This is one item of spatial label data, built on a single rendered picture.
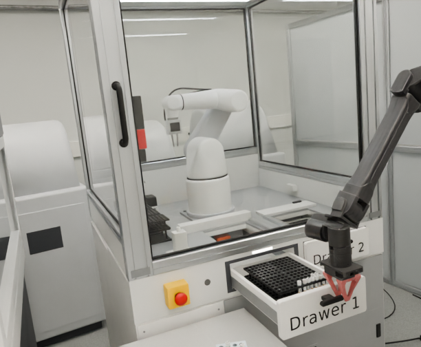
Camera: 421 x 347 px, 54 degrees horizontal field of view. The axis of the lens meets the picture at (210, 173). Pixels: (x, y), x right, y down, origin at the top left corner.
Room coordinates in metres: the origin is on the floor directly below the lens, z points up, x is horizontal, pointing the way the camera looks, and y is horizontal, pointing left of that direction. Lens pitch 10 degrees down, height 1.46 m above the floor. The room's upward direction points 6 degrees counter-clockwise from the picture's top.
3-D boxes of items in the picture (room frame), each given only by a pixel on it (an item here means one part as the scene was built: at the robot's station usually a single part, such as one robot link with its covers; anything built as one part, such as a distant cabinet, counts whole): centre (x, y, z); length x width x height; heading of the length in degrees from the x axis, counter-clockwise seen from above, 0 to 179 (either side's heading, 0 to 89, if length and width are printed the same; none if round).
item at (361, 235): (1.49, -0.45, 0.87); 0.29 x 0.02 x 0.11; 112
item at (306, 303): (1.08, -0.28, 0.87); 0.29 x 0.02 x 0.11; 112
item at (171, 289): (1.24, 0.14, 0.88); 0.07 x 0.05 x 0.07; 112
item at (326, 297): (1.05, -0.29, 0.91); 0.07 x 0.04 x 0.01; 112
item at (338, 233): (1.06, -0.32, 1.08); 0.07 x 0.06 x 0.07; 32
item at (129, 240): (1.84, -0.01, 1.47); 1.02 x 0.95 x 1.04; 112
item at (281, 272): (1.26, -0.20, 0.87); 0.22 x 0.18 x 0.06; 22
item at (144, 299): (1.84, -0.01, 0.87); 1.02 x 0.95 x 0.14; 112
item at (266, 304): (1.27, -0.20, 0.86); 0.40 x 0.26 x 0.06; 22
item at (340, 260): (1.05, -0.32, 1.02); 0.10 x 0.07 x 0.07; 22
